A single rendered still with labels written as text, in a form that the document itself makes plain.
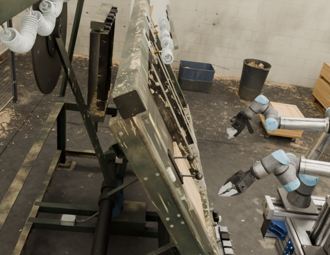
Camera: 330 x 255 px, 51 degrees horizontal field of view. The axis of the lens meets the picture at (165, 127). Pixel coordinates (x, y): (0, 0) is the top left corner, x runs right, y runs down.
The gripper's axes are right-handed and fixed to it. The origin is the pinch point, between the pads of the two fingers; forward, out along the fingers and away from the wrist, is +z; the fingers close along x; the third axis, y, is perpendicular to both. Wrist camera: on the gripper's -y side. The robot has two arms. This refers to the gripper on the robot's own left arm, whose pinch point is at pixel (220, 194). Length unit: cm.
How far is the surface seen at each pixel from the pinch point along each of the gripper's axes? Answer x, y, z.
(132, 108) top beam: 55, -42, -5
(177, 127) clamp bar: 36, 51, 15
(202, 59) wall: 101, 562, 50
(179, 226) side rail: 1.8, -18.1, 18.7
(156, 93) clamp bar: 60, 41, 10
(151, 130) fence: 44.2, -9.6, 6.5
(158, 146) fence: 35.9, -6.0, 9.6
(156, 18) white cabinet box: 180, 377, 45
